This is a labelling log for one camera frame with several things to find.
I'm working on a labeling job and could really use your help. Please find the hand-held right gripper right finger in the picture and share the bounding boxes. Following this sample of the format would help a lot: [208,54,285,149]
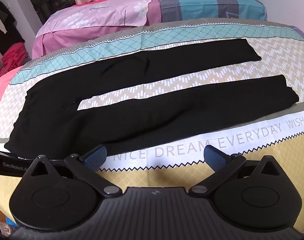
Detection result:
[189,145,286,197]

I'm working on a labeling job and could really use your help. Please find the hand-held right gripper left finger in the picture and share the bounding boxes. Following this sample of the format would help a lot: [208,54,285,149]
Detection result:
[24,144,123,198]

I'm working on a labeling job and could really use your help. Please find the black pants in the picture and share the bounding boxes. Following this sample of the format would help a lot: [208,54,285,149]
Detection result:
[4,38,299,157]

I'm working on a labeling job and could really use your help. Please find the coral pink bed sheet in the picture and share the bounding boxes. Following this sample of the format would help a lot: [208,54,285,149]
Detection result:
[0,66,26,117]

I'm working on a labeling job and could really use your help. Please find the stack of red blankets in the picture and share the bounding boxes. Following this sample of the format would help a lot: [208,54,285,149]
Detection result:
[0,42,33,77]

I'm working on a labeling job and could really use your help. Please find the patterned beige teal bed sheet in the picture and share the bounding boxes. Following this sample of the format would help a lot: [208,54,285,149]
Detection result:
[0,19,304,233]

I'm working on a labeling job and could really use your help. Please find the hanging dark clothes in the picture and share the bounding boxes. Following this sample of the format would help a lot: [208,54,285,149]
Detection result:
[0,0,25,55]

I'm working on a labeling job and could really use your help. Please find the pink floral bedding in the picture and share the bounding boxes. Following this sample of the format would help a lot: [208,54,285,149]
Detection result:
[32,0,165,59]

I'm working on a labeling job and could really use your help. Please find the blue grey striped bedding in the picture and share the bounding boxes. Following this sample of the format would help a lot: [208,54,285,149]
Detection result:
[154,0,267,27]

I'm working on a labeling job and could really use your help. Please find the dark cabinet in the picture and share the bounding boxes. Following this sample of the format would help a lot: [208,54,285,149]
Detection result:
[22,0,79,25]

